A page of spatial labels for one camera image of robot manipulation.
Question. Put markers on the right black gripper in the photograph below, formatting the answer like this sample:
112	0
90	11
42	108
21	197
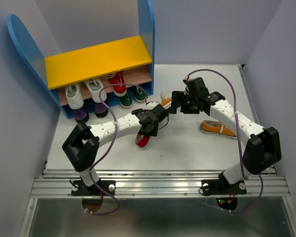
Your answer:
178	96

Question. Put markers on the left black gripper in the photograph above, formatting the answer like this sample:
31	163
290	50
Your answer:
153	133

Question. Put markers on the red sneaker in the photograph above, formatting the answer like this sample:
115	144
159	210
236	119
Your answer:
118	82
142	141

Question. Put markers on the orange sneaker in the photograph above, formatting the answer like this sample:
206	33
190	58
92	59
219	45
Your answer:
216	127
165	101

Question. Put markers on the green sneaker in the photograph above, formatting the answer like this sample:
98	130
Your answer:
139	95
125	100

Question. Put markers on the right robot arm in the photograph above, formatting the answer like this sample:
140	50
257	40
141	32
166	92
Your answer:
262	145

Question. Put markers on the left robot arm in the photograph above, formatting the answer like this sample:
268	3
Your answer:
82	144

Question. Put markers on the blue yellow shoe shelf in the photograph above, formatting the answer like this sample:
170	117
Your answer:
132	56

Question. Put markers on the purple sneaker right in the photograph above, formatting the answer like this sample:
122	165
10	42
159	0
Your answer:
100	110

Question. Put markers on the purple sneaker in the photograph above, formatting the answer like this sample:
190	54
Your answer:
80	115
100	110

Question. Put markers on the white sneaker right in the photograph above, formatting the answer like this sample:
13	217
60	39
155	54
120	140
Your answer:
94	86

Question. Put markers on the white sneaker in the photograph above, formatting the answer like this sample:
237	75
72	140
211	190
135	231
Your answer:
74	96
94	86

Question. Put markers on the purple sneaker left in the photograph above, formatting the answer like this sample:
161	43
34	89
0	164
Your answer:
80	115

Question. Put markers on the white sneaker left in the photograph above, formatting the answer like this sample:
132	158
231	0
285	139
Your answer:
74	96

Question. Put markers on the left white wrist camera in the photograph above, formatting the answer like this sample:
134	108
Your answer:
150	105

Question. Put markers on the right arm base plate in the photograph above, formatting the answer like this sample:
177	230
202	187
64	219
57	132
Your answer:
219	187

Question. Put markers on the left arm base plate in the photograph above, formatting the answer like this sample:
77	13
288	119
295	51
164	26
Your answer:
79	188

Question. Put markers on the aluminium rail frame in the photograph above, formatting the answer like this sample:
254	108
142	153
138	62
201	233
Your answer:
157	190

